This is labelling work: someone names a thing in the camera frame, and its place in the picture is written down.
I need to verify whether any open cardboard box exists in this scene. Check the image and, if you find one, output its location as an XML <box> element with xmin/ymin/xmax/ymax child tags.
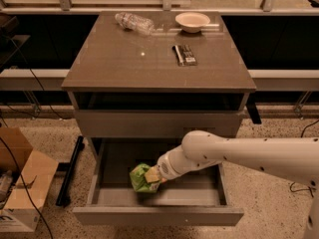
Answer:
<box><xmin>0</xmin><ymin>127</ymin><xmax>58</xmax><ymax>233</ymax></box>

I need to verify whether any green rice chip bag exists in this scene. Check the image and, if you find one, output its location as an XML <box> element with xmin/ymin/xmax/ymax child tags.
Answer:
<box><xmin>130</xmin><ymin>163</ymin><xmax>160</xmax><ymax>193</ymax></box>

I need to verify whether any grey drawer cabinet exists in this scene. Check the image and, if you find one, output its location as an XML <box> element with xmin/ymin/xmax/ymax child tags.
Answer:
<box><xmin>61</xmin><ymin>10</ymin><xmax>257</xmax><ymax>227</ymax></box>

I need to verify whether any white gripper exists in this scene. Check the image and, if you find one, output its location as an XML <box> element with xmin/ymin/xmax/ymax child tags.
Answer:
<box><xmin>145</xmin><ymin>146</ymin><xmax>199</xmax><ymax>183</ymax></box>

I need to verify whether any closed grey upper drawer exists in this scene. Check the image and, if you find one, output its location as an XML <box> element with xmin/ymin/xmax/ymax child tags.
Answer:
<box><xmin>75</xmin><ymin>110</ymin><xmax>243</xmax><ymax>138</ymax></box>

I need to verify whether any white bowl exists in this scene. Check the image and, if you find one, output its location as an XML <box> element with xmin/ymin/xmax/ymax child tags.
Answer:
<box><xmin>175</xmin><ymin>12</ymin><xmax>210</xmax><ymax>33</ymax></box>

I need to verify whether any black table leg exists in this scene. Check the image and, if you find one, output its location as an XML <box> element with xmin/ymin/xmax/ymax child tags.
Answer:
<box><xmin>246</xmin><ymin>94</ymin><xmax>261</xmax><ymax>124</ymax></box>

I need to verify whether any black metal floor bar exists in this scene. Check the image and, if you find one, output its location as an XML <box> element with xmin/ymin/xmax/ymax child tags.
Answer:
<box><xmin>56</xmin><ymin>135</ymin><xmax>85</xmax><ymax>207</ymax></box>

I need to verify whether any black cable on right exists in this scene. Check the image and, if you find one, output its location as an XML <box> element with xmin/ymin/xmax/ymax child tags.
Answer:
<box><xmin>289</xmin><ymin>119</ymin><xmax>319</xmax><ymax>198</ymax></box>

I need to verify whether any clear plastic water bottle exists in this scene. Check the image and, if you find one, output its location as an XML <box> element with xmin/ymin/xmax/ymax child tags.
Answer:
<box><xmin>115</xmin><ymin>12</ymin><xmax>155</xmax><ymax>36</ymax></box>

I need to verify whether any open grey middle drawer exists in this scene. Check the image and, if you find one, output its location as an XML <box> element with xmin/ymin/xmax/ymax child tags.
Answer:
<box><xmin>73</xmin><ymin>140</ymin><xmax>244</xmax><ymax>226</ymax></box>

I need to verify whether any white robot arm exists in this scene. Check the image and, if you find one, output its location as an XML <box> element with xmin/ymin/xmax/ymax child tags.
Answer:
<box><xmin>145</xmin><ymin>130</ymin><xmax>319</xmax><ymax>189</ymax></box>

